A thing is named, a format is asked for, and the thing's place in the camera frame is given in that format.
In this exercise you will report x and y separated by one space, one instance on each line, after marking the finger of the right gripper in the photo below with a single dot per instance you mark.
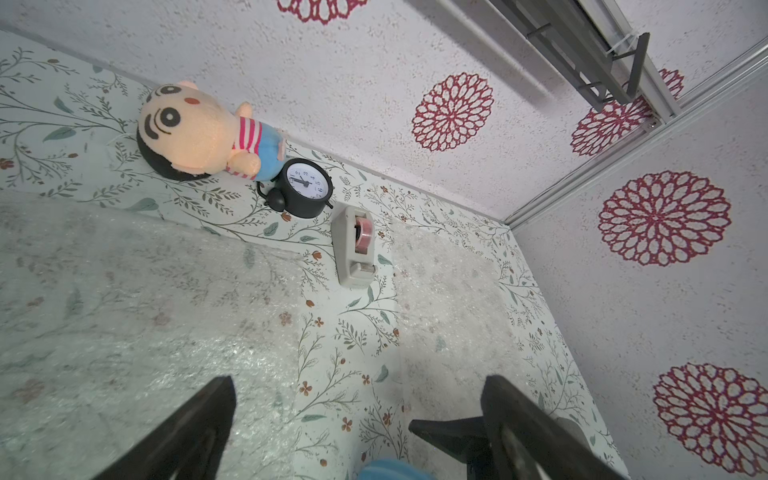
465 440

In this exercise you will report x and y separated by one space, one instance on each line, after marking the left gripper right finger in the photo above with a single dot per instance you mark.
527 444

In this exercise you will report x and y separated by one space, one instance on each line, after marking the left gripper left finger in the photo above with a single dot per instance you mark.
189 444

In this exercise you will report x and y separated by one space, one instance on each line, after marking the blue ribbed vase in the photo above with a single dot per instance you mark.
392 469

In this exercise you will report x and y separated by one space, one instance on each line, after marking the bubble wrap sheet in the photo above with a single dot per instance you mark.
468 312
111 320

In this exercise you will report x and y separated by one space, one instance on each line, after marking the black alarm clock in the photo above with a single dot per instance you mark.
302 189

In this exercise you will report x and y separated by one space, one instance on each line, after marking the plush boy doll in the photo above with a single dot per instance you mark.
185 135

